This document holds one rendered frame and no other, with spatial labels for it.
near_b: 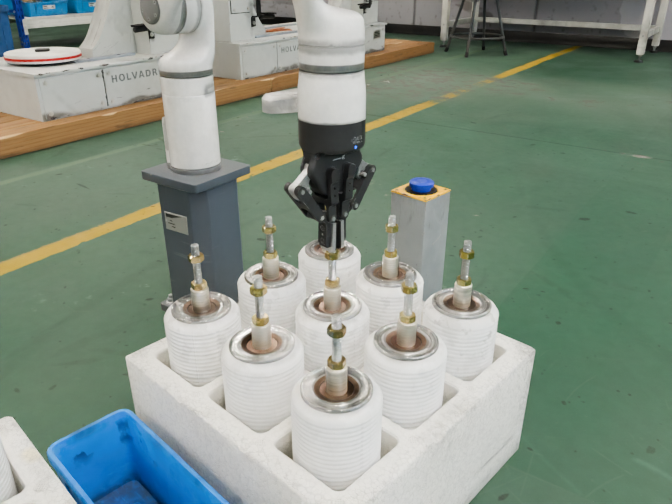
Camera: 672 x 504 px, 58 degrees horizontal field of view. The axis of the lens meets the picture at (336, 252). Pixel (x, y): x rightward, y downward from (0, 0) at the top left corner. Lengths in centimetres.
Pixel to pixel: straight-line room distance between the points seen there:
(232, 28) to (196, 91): 232
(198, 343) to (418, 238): 41
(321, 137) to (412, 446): 34
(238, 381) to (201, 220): 50
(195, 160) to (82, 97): 167
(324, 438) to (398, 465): 9
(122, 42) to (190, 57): 199
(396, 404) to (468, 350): 13
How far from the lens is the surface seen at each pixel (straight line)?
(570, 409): 107
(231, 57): 340
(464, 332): 76
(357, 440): 63
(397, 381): 68
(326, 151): 65
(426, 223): 97
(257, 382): 68
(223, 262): 119
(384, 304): 82
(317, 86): 64
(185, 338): 76
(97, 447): 87
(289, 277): 84
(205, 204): 112
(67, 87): 272
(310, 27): 64
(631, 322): 135
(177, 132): 111
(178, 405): 77
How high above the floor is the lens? 65
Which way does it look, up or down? 26 degrees down
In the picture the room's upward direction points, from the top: straight up
